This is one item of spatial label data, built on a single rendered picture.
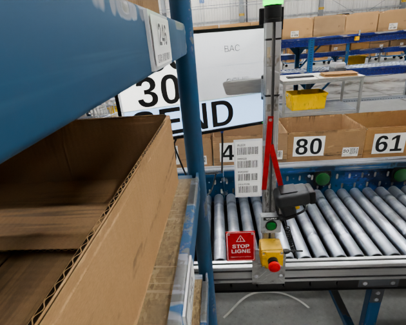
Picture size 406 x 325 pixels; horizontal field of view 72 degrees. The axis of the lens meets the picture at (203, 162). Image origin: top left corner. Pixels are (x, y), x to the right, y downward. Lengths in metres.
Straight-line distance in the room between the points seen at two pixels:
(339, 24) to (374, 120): 4.49
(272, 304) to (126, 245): 1.81
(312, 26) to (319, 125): 4.44
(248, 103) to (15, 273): 0.77
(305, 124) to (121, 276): 1.70
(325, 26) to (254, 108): 5.37
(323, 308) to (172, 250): 1.77
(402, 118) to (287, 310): 1.34
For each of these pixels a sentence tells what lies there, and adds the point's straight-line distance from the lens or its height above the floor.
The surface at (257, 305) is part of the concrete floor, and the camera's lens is 1.97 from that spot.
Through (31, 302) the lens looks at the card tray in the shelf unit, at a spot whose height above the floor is 1.34.
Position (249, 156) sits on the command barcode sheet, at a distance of 0.87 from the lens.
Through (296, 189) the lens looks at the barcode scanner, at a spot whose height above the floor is 1.09.
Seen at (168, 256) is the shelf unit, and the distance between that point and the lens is 0.28.
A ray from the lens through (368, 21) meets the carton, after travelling 6.56.
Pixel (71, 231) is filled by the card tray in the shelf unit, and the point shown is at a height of 1.35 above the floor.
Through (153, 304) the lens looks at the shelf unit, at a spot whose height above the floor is 1.34.
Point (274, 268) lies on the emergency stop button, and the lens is 0.98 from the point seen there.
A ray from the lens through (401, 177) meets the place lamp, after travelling 1.75.
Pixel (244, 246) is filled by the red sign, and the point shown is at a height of 0.85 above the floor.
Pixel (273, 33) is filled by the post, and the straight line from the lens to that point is 0.82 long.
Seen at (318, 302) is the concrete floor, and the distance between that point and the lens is 2.04.
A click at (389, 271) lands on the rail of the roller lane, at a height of 0.71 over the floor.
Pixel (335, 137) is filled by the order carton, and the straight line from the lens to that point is 1.60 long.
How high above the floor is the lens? 1.53
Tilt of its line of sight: 24 degrees down
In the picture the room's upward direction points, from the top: 5 degrees counter-clockwise
